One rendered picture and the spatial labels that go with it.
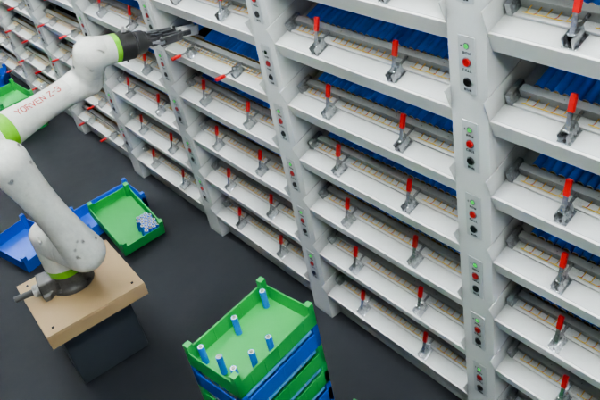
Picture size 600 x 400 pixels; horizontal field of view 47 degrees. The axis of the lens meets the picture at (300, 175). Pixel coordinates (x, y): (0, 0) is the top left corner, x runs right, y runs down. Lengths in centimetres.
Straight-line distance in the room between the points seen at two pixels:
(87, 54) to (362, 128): 89
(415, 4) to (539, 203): 48
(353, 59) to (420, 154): 28
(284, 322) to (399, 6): 94
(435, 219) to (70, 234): 107
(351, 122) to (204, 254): 127
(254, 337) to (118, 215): 140
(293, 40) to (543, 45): 78
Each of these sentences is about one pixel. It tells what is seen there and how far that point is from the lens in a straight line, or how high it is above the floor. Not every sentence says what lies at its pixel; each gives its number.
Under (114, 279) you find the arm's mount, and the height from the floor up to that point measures 33.
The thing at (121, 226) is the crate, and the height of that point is 5.
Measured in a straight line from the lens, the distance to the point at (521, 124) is 140.
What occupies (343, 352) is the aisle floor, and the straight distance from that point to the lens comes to 240.
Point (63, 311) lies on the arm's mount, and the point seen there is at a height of 33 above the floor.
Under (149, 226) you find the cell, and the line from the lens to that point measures 304.
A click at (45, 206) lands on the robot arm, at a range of 209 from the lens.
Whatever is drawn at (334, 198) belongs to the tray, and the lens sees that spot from 216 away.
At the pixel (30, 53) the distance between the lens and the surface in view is 452.
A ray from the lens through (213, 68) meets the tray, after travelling 228.
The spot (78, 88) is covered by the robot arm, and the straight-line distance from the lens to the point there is 229.
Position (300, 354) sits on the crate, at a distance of 195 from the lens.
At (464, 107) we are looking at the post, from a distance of 145.
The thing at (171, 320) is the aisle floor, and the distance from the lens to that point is 268.
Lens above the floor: 181
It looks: 34 degrees down
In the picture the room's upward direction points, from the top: 12 degrees counter-clockwise
